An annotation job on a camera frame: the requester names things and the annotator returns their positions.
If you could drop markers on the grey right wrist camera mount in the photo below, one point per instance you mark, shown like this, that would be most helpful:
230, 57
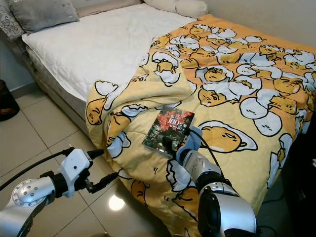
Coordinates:
190, 145

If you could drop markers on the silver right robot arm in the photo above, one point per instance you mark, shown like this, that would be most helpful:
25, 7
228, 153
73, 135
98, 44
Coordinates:
232, 212

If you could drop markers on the yellow egg cartoon blanket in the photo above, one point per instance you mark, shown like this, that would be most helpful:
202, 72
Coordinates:
232, 74

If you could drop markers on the white quilted mattress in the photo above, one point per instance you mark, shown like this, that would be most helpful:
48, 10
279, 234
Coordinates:
103, 44

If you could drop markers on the grey pillow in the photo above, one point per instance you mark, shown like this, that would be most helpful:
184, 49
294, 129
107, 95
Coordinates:
42, 15

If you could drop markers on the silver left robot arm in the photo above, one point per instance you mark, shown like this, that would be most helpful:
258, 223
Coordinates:
29, 195

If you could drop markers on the grey bed base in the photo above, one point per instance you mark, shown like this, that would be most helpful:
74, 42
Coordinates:
52, 84

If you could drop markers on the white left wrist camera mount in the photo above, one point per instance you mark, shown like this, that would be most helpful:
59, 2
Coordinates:
76, 165

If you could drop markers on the beige pillow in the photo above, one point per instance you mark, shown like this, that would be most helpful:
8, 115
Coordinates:
106, 7

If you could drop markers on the grey lace patterned cushion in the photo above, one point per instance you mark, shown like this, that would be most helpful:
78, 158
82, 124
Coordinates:
7, 22

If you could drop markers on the dark red cover book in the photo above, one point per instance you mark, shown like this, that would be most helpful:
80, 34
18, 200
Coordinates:
168, 126

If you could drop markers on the black mesh wastebasket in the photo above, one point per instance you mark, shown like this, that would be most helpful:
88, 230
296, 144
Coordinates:
7, 101

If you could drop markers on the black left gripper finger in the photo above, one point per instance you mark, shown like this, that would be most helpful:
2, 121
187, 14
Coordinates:
108, 179

